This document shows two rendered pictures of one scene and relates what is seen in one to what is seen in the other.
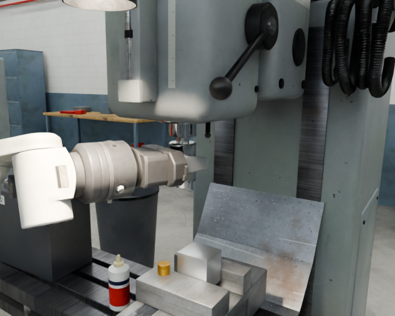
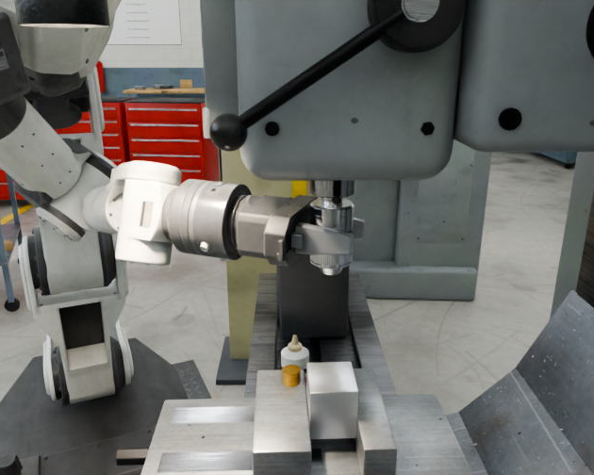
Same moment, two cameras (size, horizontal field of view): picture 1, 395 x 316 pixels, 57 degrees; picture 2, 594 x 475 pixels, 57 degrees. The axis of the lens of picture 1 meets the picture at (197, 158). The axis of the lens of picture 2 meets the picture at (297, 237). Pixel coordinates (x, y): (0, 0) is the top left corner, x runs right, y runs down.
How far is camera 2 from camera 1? 50 cm
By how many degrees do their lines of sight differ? 55
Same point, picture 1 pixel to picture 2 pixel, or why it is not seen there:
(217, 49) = (269, 63)
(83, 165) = (170, 206)
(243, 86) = (371, 124)
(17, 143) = (125, 169)
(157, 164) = (252, 227)
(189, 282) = (290, 409)
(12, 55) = not seen: hidden behind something
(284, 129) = not seen: outside the picture
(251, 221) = (592, 394)
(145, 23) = (213, 25)
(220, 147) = not seen: outside the picture
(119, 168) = (200, 220)
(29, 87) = not seen: outside the picture
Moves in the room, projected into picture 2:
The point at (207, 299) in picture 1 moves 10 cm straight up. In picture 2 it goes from (268, 440) to (266, 355)
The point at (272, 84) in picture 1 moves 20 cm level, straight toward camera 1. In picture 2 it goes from (477, 120) to (239, 133)
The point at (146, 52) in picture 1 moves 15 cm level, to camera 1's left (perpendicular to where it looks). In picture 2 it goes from (216, 67) to (159, 64)
